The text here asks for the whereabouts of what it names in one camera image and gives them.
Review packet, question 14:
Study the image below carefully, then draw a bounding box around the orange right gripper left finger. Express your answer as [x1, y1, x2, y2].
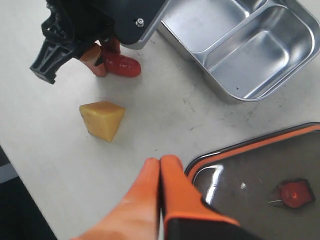
[75, 158, 160, 240]

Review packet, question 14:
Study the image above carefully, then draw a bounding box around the yellow cheese wedge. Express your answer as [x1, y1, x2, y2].
[79, 101, 126, 143]

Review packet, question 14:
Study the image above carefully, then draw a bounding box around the dark transparent lunch box lid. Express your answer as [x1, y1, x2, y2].
[185, 122, 320, 240]

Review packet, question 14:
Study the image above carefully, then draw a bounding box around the red sausage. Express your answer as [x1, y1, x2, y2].
[103, 52, 141, 78]

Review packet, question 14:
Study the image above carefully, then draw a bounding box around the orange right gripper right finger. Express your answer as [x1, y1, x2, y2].
[160, 155, 258, 240]

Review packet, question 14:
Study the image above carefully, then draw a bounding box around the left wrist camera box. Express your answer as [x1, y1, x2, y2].
[114, 0, 170, 50]

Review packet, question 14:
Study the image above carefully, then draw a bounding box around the stainless steel lunch box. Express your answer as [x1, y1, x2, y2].
[157, 0, 320, 104]

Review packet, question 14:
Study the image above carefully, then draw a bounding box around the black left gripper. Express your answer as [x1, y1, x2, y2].
[30, 0, 121, 84]

